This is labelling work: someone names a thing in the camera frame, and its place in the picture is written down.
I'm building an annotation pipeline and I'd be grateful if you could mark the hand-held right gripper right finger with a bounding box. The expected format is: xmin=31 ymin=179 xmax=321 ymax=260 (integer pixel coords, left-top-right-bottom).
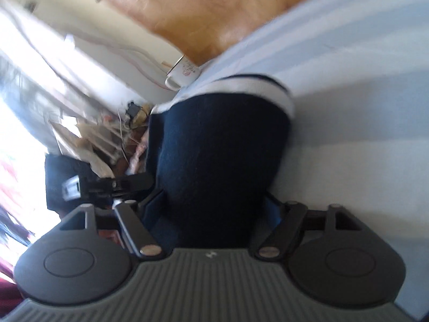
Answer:
xmin=256 ymin=193 xmax=363 ymax=259

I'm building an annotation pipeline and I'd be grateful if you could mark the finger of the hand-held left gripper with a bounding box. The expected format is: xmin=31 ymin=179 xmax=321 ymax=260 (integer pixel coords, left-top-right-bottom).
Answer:
xmin=84 ymin=173 xmax=155 ymax=198

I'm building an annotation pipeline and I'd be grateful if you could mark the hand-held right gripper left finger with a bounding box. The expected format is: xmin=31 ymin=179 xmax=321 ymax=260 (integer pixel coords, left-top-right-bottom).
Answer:
xmin=60 ymin=188 xmax=168 ymax=259

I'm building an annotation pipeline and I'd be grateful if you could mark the green navy knit sweater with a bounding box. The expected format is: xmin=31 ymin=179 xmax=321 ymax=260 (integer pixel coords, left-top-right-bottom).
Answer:
xmin=146 ymin=74 xmax=295 ymax=249

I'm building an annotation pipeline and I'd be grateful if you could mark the cluttered pile of papers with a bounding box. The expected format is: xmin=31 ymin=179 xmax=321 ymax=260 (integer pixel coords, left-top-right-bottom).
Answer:
xmin=49 ymin=101 xmax=158 ymax=179

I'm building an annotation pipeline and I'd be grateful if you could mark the red cloth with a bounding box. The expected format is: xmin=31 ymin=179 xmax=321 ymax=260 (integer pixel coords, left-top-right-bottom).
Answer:
xmin=0 ymin=253 xmax=25 ymax=312

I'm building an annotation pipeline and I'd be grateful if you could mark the white printed mug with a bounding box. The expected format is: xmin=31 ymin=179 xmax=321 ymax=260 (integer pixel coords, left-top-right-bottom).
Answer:
xmin=164 ymin=54 xmax=202 ymax=91

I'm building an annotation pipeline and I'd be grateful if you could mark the pink cable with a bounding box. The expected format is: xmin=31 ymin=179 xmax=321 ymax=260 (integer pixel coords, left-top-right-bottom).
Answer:
xmin=75 ymin=36 xmax=170 ymax=92

